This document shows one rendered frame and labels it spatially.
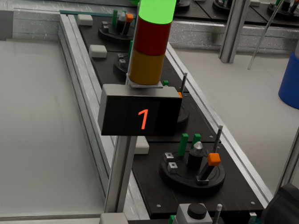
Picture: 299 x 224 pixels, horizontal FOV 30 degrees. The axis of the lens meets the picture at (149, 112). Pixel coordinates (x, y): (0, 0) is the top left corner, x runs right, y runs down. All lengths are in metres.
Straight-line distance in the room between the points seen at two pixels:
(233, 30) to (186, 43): 0.19
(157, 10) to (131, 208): 0.43
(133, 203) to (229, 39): 1.05
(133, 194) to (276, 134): 0.67
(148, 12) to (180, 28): 1.26
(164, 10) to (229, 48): 1.24
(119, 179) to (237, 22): 1.13
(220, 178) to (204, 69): 0.85
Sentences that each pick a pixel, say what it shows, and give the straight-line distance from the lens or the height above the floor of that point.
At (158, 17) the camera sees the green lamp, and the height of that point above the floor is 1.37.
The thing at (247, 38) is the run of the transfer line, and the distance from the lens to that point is 2.17.
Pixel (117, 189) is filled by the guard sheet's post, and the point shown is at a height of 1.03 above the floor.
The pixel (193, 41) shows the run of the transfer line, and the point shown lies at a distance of 2.09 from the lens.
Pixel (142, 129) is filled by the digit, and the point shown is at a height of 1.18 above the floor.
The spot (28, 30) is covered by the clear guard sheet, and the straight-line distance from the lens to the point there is 0.84.
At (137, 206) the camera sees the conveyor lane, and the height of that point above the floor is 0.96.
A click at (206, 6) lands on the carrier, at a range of 2.26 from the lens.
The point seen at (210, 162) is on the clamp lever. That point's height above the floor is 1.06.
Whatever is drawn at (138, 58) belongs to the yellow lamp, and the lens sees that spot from 0.83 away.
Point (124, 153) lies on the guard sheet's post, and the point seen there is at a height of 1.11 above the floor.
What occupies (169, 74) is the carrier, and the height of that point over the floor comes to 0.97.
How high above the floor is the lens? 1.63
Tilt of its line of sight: 29 degrees down
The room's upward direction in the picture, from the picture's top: 11 degrees clockwise
